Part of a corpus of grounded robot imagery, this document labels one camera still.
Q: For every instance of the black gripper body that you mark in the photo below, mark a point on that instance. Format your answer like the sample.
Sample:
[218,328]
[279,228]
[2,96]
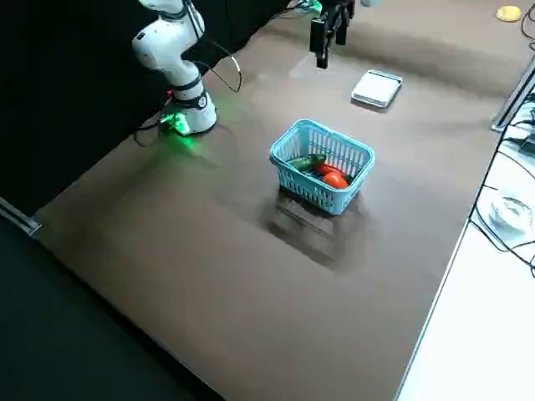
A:
[338,6]

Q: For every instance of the red tomato with green stem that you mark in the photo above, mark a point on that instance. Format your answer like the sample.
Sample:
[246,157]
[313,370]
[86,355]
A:
[335,180]

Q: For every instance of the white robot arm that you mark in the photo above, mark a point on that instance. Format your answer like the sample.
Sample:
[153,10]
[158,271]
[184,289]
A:
[167,42]

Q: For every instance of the silver kitchen scale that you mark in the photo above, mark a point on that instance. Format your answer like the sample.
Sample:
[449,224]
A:
[376,88]

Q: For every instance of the light blue plastic basket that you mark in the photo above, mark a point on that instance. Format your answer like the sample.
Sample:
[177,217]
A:
[292,184]

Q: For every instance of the green cucumber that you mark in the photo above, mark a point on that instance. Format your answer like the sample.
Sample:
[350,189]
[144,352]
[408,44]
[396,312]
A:
[305,162]

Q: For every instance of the round orange checkered bread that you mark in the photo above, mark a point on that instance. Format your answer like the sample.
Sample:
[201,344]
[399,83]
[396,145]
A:
[507,13]

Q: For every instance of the white tape roll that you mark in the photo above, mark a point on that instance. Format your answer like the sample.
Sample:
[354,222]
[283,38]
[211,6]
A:
[495,213]

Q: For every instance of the white desk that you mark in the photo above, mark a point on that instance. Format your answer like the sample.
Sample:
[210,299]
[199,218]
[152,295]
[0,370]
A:
[480,334]

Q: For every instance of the aluminium frame post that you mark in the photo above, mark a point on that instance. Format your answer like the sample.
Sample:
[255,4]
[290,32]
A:
[512,100]

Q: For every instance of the aluminium corner frame bar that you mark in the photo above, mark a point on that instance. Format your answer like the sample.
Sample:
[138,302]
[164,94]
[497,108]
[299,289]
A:
[21,217]

